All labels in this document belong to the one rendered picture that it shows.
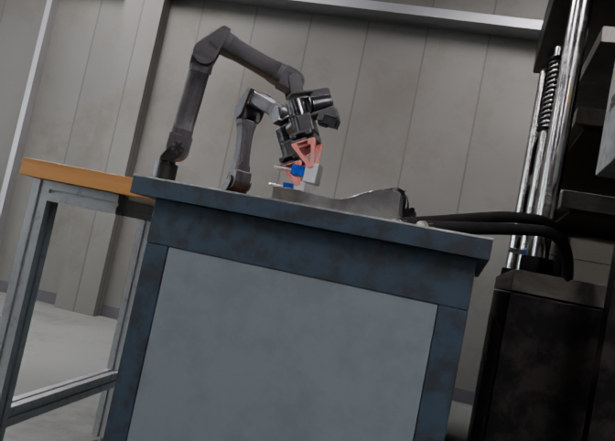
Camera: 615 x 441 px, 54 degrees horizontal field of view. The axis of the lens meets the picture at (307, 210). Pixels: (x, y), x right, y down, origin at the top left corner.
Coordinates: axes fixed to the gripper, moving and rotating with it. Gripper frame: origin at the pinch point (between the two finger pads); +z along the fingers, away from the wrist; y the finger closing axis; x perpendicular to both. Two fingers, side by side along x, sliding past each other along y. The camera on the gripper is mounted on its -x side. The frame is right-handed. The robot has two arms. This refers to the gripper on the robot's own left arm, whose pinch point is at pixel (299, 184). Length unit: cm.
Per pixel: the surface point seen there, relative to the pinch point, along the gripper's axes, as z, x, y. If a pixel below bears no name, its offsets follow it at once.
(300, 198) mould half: 8.3, -3.8, -19.2
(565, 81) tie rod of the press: -2, -85, -6
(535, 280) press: 49, -59, -12
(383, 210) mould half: 19.2, -25.8, -19.2
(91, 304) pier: -4, 204, 171
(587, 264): 51, -80, 34
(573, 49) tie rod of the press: -10, -90, -6
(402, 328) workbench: 48, -30, -80
